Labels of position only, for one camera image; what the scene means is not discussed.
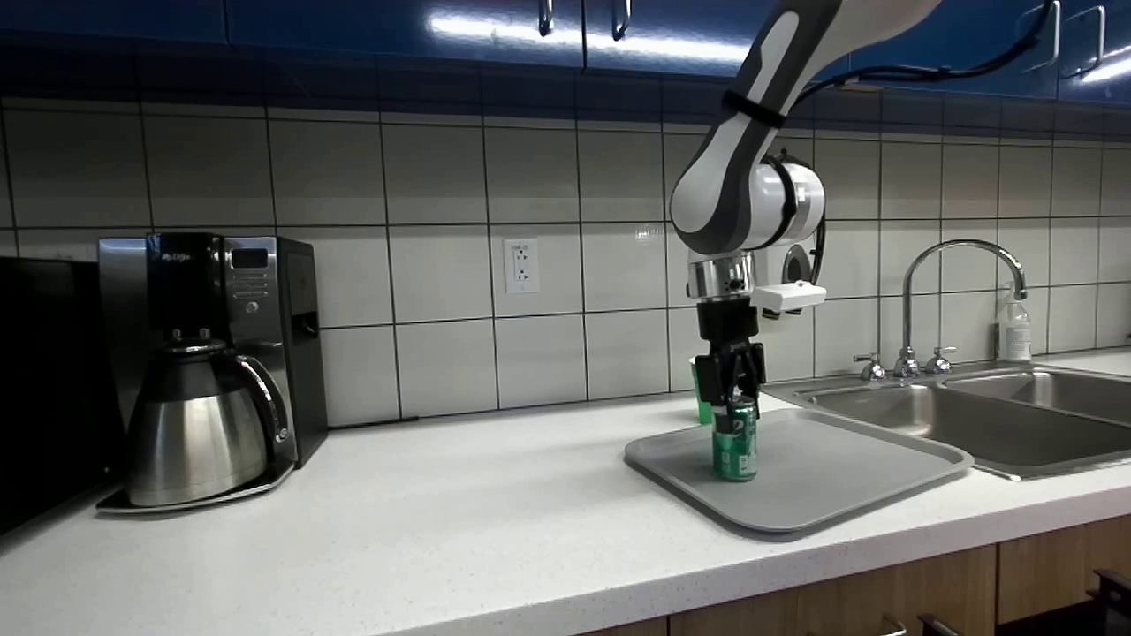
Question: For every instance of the stainless steel double sink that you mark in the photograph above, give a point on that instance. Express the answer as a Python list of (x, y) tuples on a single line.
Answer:
[(1014, 422)]

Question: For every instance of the green soda can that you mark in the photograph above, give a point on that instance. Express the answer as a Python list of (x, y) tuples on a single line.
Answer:
[(738, 440)]

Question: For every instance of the dish soap bottle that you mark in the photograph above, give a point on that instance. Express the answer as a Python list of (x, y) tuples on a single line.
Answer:
[(1014, 329)]

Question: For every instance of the grey plastic tray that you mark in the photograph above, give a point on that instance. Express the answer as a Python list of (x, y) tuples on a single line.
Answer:
[(807, 470)]

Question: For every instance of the black microwave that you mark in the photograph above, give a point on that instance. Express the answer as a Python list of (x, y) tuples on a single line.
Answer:
[(57, 410)]

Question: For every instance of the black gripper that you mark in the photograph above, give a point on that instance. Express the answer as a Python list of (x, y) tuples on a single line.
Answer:
[(731, 328)]

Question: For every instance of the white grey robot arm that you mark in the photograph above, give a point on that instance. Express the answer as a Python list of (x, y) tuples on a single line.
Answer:
[(734, 201)]

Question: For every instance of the white wall outlet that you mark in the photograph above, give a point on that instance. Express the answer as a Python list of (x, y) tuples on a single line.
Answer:
[(520, 267)]

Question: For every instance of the wooden lower cabinets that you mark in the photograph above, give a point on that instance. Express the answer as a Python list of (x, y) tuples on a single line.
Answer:
[(1044, 586)]

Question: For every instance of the blue upper cabinets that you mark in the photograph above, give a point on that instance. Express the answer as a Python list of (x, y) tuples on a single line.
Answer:
[(1069, 51)]

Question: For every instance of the steel coffee carafe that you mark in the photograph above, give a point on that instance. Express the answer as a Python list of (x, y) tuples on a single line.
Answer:
[(205, 426)]

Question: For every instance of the green plastic cup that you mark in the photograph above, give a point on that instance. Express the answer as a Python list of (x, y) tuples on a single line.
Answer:
[(705, 410)]

